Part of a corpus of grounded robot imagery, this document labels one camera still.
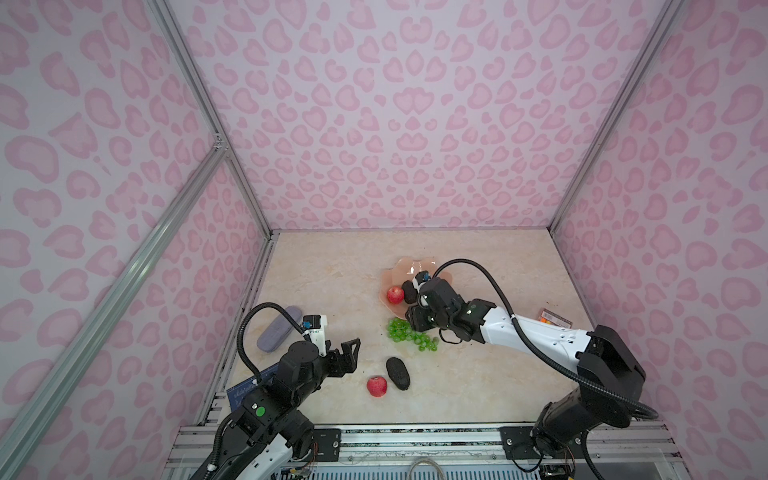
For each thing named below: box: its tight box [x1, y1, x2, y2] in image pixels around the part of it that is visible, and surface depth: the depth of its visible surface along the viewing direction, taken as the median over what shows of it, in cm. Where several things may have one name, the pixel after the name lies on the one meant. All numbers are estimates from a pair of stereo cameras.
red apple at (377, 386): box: [367, 376, 388, 398], surface depth 81 cm
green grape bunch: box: [387, 318, 440, 352], surface depth 90 cm
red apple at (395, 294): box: [387, 286, 405, 304], surface depth 97 cm
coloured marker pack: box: [538, 308, 573, 329], surface depth 97 cm
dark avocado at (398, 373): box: [386, 357, 411, 391], surface depth 83 cm
